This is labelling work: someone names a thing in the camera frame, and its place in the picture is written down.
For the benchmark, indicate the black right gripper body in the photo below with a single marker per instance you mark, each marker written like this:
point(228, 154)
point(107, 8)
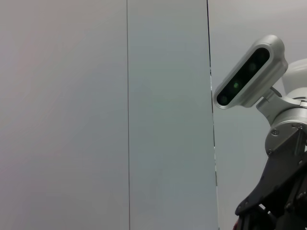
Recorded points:
point(280, 182)

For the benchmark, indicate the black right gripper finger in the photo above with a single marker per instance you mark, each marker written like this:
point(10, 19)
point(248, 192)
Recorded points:
point(251, 220)

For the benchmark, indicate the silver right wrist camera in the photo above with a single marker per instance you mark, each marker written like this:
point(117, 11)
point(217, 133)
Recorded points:
point(242, 81)

